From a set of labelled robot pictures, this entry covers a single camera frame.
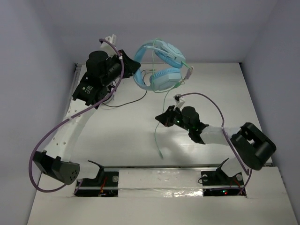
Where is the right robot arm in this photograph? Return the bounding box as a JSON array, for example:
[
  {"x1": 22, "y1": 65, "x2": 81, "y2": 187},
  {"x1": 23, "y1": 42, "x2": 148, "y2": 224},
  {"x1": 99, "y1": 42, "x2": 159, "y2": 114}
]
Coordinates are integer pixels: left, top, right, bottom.
[{"x1": 155, "y1": 105, "x2": 277, "y2": 184}]

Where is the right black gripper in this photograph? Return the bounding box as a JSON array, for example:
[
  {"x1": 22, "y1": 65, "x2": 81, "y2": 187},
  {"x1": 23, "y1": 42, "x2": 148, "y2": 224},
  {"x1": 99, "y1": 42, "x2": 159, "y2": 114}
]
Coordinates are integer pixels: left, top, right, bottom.
[{"x1": 156, "y1": 105, "x2": 192, "y2": 132}]

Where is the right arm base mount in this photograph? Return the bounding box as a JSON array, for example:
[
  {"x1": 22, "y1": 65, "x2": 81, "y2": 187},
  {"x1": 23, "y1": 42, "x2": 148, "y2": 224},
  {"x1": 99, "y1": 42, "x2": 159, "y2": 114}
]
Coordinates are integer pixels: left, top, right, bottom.
[{"x1": 197, "y1": 158, "x2": 247, "y2": 197}]

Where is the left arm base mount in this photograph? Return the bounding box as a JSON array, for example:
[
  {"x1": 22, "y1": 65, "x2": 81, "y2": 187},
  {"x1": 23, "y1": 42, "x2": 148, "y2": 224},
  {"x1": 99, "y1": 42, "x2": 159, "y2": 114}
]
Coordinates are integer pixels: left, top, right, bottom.
[{"x1": 74, "y1": 160, "x2": 119, "y2": 197}]

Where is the foil covered panel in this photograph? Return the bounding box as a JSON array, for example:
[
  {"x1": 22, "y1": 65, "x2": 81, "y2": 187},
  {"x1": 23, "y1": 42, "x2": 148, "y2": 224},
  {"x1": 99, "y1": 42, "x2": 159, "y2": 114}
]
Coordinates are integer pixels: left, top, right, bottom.
[{"x1": 118, "y1": 169, "x2": 203, "y2": 198}]

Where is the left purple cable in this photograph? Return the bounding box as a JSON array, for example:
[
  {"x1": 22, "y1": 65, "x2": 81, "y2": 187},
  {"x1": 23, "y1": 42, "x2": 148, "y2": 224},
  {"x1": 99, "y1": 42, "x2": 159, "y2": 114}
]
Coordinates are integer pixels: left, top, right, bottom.
[{"x1": 28, "y1": 38, "x2": 125, "y2": 195}]

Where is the black audio splitter cable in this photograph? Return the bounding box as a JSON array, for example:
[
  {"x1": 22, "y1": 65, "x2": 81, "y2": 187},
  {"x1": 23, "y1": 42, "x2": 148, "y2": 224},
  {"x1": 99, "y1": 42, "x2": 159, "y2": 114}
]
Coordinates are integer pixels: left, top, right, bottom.
[{"x1": 100, "y1": 70, "x2": 153, "y2": 109}]

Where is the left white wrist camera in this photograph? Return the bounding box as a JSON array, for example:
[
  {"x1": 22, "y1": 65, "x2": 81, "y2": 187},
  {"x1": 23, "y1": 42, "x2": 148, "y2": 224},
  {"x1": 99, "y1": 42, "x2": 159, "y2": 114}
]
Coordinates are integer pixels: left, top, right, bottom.
[{"x1": 100, "y1": 34, "x2": 118, "y2": 56}]

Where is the green headphone cable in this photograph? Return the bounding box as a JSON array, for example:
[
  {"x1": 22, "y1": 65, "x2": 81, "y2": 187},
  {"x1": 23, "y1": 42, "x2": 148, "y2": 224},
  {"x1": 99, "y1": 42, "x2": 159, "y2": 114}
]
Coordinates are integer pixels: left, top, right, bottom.
[{"x1": 150, "y1": 38, "x2": 194, "y2": 160}]

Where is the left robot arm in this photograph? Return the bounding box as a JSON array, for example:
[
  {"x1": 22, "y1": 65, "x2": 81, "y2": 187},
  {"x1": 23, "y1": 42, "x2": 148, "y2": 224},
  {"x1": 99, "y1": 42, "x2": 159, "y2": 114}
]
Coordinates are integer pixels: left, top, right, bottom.
[{"x1": 29, "y1": 50, "x2": 141, "y2": 186}]

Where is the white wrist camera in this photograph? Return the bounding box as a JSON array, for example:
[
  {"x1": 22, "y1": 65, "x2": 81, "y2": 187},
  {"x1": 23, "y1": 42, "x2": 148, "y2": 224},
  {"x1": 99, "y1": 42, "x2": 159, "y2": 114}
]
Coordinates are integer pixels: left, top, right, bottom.
[
  {"x1": 100, "y1": 34, "x2": 118, "y2": 56},
  {"x1": 173, "y1": 94, "x2": 185, "y2": 111}
]

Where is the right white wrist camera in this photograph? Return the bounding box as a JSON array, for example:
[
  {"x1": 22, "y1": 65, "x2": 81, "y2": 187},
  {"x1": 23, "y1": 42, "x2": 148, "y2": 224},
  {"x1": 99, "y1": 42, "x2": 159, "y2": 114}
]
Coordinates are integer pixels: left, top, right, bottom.
[{"x1": 173, "y1": 94, "x2": 185, "y2": 111}]

